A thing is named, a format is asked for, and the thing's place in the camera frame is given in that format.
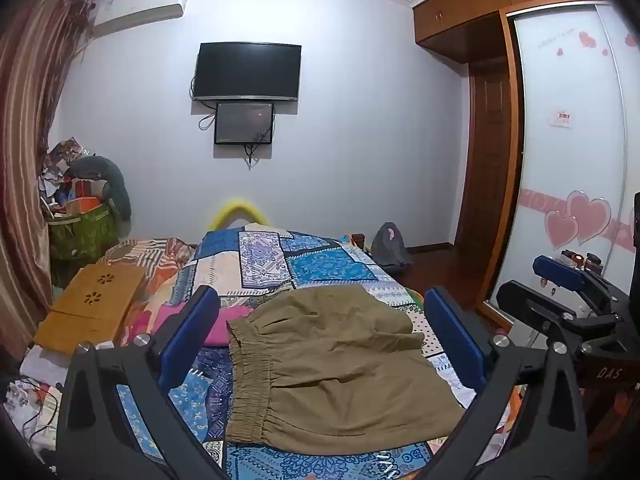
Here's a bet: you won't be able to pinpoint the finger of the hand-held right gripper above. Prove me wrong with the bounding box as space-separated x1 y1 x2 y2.
532 255 601 293
496 280 608 341

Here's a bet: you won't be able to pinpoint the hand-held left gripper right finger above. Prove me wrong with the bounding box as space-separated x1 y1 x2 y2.
407 286 588 480

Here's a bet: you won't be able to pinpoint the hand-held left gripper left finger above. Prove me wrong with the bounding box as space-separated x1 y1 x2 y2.
56 285 228 480

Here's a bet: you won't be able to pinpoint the khaki pants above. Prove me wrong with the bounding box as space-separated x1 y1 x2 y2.
225 285 468 448

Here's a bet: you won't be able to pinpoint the pink cloth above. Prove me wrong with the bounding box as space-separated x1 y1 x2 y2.
150 305 251 348

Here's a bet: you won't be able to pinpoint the orange striped quilt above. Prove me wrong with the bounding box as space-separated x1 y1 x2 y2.
97 237 196 311

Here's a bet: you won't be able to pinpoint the white heart-print wardrobe door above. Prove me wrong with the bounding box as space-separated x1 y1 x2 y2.
482 2 640 321

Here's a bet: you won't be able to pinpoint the grey backpack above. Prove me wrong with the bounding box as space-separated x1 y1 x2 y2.
369 222 413 273

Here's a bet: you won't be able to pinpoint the wooden lap desk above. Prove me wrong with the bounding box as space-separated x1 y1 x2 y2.
34 264 148 356

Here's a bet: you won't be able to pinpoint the brown wooden door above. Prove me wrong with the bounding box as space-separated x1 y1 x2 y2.
455 60 523 281

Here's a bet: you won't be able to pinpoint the yellow foam tube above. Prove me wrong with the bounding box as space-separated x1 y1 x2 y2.
209 199 266 231

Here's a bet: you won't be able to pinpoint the green storage bag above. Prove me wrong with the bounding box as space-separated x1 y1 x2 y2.
47 202 121 261

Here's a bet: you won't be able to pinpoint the blue patchwork blanket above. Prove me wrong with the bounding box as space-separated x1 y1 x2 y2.
115 227 516 480

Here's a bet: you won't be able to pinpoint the grey plush pillow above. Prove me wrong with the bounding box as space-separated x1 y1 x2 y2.
70 156 132 221

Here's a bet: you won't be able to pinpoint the cluttered pile with green bin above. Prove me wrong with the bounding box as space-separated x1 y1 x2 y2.
40 137 108 216

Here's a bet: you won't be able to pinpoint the striped pink curtain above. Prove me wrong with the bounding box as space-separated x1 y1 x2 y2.
0 0 96 356

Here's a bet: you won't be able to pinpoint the wooden overhead cabinets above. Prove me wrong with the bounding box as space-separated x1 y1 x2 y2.
412 0 621 63

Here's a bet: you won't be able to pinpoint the white air conditioner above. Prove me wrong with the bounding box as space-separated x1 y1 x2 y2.
90 0 191 28

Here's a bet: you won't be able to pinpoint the black monitor cable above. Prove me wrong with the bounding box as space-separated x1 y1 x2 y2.
242 130 267 167

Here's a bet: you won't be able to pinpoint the black television cable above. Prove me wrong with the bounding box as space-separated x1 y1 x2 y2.
189 77 217 132

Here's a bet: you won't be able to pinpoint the small black wall monitor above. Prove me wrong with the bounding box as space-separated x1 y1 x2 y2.
214 101 276 146

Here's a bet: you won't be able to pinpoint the black wall television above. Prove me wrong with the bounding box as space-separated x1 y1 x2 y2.
192 42 303 102

